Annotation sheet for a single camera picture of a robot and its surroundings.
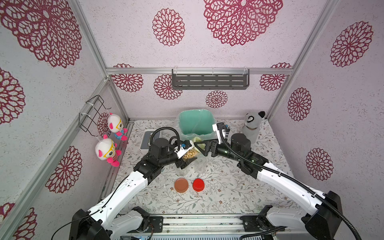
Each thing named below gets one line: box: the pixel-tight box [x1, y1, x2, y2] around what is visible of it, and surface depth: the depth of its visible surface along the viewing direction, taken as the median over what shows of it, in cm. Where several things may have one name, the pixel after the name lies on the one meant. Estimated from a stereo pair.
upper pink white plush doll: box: [107, 112, 128, 141], surface depth 96 cm
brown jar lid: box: [174, 177, 189, 193], surface depth 89 cm
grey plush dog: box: [242, 111, 266, 145], surface depth 97 cm
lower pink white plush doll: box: [95, 134, 122, 168], surface depth 82 cm
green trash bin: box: [178, 109, 216, 135], surface depth 93 cm
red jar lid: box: [192, 178, 205, 192], surface depth 89 cm
